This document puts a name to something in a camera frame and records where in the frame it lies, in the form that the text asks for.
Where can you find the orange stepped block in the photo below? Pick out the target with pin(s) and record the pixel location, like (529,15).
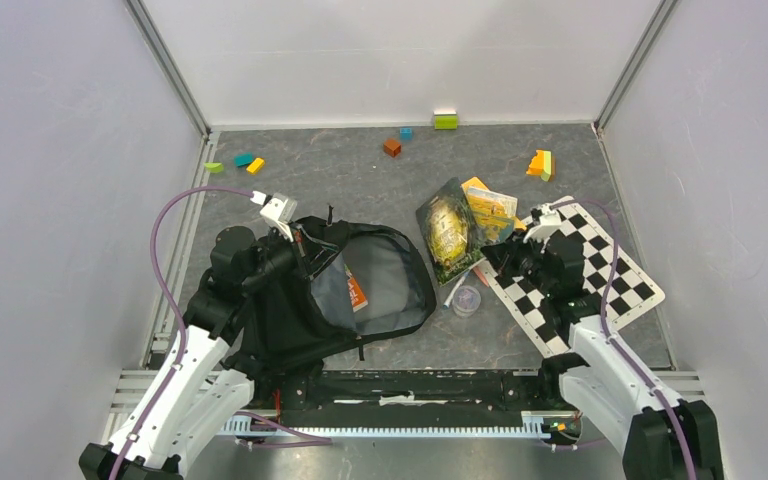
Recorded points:
(536,164)

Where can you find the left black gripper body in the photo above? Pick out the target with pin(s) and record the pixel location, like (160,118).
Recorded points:
(273,258)

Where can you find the brown cube block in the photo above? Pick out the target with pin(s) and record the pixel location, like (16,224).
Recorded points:
(392,147)

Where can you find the green white block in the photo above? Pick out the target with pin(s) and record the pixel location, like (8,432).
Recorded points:
(445,119)

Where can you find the yellow paperback novel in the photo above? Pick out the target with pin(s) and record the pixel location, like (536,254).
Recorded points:
(495,213)

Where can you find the orange pencil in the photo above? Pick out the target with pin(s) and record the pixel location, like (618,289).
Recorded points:
(480,275)

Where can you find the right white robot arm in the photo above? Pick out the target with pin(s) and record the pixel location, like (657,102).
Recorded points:
(658,433)

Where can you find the yellow flat booklet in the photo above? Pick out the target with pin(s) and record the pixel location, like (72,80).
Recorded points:
(474,182)

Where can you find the black student backpack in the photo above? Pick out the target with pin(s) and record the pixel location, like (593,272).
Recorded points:
(307,315)

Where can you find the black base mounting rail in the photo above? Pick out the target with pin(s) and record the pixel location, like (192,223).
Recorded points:
(407,398)

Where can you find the yellow-green block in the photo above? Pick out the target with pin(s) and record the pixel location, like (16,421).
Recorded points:
(549,166)

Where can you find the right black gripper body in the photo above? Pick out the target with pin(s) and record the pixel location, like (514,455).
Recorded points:
(531,260)

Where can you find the orange treehouse book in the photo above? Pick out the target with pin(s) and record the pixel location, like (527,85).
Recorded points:
(356,294)

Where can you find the yellow small block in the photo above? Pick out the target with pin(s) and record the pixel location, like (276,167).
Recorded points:
(255,166)

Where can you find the white cable duct strip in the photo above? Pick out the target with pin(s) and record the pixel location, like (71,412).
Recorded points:
(245,426)

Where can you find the green illustrated book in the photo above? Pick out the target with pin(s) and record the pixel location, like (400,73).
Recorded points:
(450,232)

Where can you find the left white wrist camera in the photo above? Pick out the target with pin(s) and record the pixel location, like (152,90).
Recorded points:
(277,211)

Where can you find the white blue marker pen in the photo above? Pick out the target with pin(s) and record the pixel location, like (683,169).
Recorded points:
(461,279)

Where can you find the clear paperclip jar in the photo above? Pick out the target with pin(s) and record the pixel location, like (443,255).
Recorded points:
(466,301)

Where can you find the teal block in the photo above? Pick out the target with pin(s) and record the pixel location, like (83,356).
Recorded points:
(243,160)

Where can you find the green half-round block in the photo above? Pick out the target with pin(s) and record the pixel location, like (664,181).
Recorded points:
(214,167)

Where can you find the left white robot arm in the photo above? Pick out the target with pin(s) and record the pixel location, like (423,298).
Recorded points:
(201,384)

